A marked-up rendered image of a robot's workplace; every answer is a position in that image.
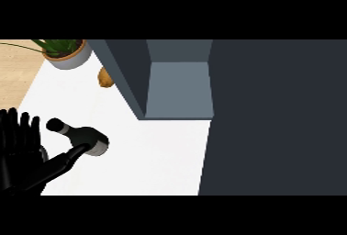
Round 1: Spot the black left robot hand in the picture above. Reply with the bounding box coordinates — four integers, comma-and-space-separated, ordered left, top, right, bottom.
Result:
0, 106, 91, 196

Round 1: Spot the grey open cabinet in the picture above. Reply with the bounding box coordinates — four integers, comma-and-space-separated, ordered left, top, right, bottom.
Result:
87, 39, 215, 121

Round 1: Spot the orange-brown rounded object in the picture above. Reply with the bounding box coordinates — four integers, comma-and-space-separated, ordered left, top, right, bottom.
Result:
97, 66, 115, 89

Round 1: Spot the green plant in white pot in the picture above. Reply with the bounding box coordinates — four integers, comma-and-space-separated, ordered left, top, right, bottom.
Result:
0, 39, 93, 71

